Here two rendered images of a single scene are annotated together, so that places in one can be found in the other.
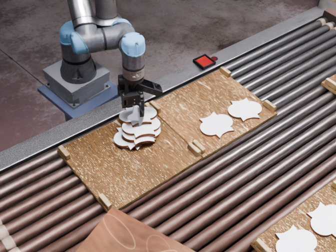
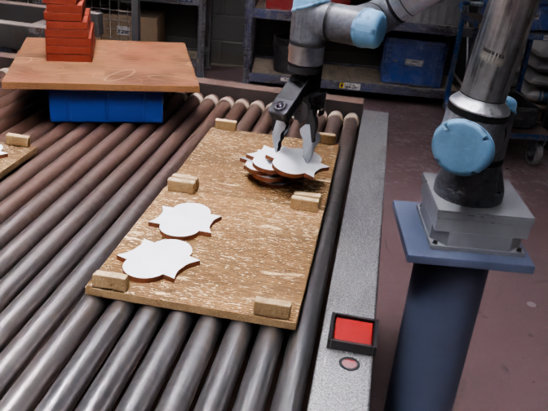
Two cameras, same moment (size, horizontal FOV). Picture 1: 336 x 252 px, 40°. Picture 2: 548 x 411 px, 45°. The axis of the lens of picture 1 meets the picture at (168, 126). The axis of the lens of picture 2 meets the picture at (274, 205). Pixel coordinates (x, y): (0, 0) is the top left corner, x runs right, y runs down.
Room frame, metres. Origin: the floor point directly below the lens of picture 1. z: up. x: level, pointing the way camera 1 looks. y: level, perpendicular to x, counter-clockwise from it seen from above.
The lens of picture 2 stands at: (2.26, -0.82, 1.55)
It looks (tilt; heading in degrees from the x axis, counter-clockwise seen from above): 26 degrees down; 139
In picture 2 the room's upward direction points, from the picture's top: 5 degrees clockwise
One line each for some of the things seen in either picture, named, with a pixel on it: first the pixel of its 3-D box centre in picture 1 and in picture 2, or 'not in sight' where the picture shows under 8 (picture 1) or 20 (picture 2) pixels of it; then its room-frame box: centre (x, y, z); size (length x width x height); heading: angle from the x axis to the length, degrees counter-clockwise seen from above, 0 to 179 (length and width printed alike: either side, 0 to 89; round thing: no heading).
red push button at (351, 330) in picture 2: (204, 62); (352, 333); (1.70, -0.15, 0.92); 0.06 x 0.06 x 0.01; 41
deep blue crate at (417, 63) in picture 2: not in sight; (412, 57); (-1.23, 3.59, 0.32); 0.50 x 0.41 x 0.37; 45
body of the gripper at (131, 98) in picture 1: (131, 88); (303, 91); (1.22, 0.14, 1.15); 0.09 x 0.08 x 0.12; 110
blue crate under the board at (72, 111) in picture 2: not in sight; (108, 89); (0.53, 0.02, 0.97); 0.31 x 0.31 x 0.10; 63
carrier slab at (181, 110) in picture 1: (212, 110); (219, 247); (1.38, -0.18, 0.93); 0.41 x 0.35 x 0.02; 131
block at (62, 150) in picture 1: (64, 152); (324, 138); (1.08, 0.37, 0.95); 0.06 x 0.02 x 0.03; 42
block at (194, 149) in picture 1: (194, 149); (184, 181); (1.14, -0.10, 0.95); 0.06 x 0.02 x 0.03; 42
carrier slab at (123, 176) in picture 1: (129, 154); (261, 165); (1.11, 0.13, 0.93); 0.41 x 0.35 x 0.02; 132
